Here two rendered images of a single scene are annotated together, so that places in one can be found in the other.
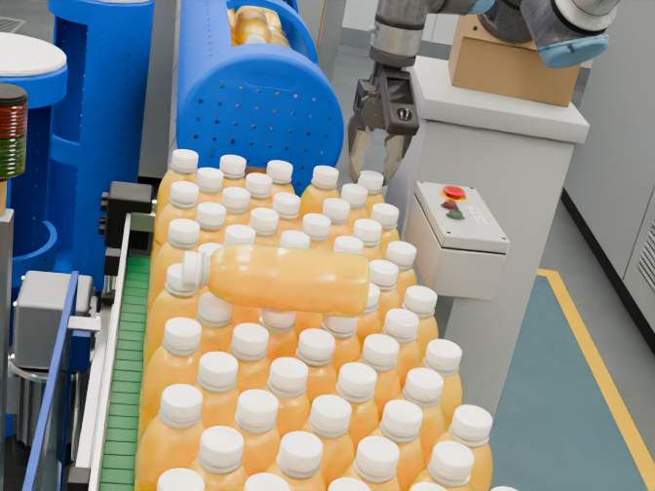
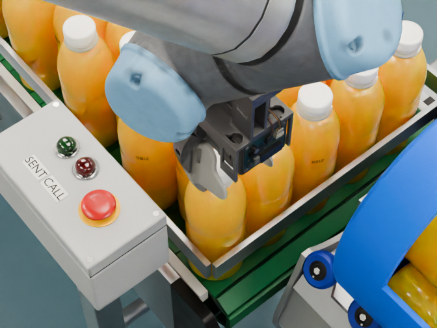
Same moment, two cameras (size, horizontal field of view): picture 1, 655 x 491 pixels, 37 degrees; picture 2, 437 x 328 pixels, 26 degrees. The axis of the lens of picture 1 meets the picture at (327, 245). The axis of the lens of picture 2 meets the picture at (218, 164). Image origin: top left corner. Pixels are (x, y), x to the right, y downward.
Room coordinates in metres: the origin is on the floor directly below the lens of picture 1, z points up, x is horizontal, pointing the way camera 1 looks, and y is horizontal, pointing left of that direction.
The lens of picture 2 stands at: (1.96, -0.31, 1.94)
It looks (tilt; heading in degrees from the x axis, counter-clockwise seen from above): 56 degrees down; 152
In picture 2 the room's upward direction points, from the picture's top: straight up
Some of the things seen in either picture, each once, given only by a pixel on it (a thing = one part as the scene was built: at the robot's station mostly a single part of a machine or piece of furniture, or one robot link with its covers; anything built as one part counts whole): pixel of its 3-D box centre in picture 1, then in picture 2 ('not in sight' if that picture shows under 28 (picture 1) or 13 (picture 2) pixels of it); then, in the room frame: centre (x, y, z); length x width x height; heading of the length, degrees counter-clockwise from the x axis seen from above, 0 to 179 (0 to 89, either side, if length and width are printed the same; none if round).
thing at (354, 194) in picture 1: (354, 195); not in sight; (1.39, -0.03, 1.09); 0.04 x 0.04 x 0.02
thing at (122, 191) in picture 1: (131, 219); not in sight; (1.46, 0.32, 0.95); 0.10 x 0.07 x 0.10; 102
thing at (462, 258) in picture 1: (453, 238); (77, 202); (1.40, -0.19, 1.05); 0.20 x 0.10 x 0.10; 12
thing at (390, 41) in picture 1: (394, 38); not in sight; (1.48, -0.04, 1.32); 0.08 x 0.08 x 0.05
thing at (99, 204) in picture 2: (453, 192); (98, 205); (1.45, -0.18, 1.11); 0.04 x 0.04 x 0.01
